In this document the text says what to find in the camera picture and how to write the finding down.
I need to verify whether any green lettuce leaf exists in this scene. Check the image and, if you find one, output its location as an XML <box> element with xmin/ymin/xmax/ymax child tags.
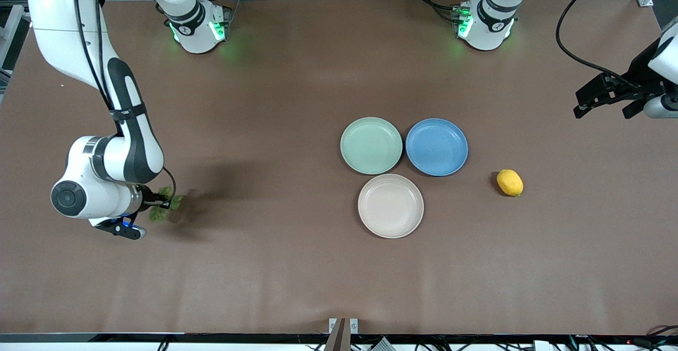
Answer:
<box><xmin>149</xmin><ymin>186</ymin><xmax>184</xmax><ymax>222</ymax></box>

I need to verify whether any yellow lemon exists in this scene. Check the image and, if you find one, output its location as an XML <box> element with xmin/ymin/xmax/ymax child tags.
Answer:
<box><xmin>496</xmin><ymin>169</ymin><xmax>524</xmax><ymax>197</ymax></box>

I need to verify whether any blue round plate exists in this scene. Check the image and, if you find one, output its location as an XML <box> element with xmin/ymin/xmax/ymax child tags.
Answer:
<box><xmin>405</xmin><ymin>118</ymin><xmax>469</xmax><ymax>177</ymax></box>

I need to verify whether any light green round plate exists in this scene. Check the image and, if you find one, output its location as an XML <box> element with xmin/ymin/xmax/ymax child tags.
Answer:
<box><xmin>340</xmin><ymin>116</ymin><xmax>404</xmax><ymax>175</ymax></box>

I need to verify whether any beige round plate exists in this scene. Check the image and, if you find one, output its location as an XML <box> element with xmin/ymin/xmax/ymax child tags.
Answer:
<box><xmin>358</xmin><ymin>174</ymin><xmax>425</xmax><ymax>239</ymax></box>

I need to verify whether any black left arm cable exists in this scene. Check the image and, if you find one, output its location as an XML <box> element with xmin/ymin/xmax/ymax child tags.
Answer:
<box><xmin>555</xmin><ymin>0</ymin><xmax>636</xmax><ymax>84</ymax></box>

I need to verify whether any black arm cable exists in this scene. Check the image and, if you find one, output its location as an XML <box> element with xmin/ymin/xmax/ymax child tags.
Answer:
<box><xmin>555</xmin><ymin>0</ymin><xmax>636</xmax><ymax>84</ymax></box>
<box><xmin>73</xmin><ymin>0</ymin><xmax>176</xmax><ymax>203</ymax></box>

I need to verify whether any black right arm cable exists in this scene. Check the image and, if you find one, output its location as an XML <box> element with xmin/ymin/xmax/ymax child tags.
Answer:
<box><xmin>73</xmin><ymin>0</ymin><xmax>176</xmax><ymax>203</ymax></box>

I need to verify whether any metal table edge bracket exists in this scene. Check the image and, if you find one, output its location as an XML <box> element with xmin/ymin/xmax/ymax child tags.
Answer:
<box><xmin>328</xmin><ymin>318</ymin><xmax>359</xmax><ymax>335</ymax></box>

